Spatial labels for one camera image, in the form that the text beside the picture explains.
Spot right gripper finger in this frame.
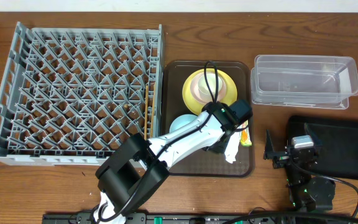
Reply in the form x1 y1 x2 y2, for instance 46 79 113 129
304 123 323 147
264 129 275 159

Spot white napkin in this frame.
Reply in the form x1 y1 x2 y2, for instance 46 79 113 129
224 132 241 164

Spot green orange snack wrapper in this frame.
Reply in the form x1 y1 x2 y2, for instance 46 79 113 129
240 121 252 147

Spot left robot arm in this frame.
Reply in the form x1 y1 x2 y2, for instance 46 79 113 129
91 100 252 223

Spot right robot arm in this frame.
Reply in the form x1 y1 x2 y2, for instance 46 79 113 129
264 124 336 212

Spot dark brown serving tray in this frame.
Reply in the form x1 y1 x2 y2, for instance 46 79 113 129
159 60 255 177

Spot black plastic tray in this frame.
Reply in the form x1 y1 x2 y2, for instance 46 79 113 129
287 116 358 180

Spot cream plastic cup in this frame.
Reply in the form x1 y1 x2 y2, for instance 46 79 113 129
198 72 223 99

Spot pink plastic bowl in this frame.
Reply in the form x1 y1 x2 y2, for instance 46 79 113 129
191 72 226 103

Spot yellow plastic plate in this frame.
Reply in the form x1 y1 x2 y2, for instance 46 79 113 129
182 69 237 115

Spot clear plastic bin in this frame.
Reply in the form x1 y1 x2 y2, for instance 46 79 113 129
250 55 358 110

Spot grey plastic dish rack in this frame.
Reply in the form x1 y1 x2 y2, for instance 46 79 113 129
0 23 164 166

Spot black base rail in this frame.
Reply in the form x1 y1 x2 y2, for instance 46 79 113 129
42 212 358 224

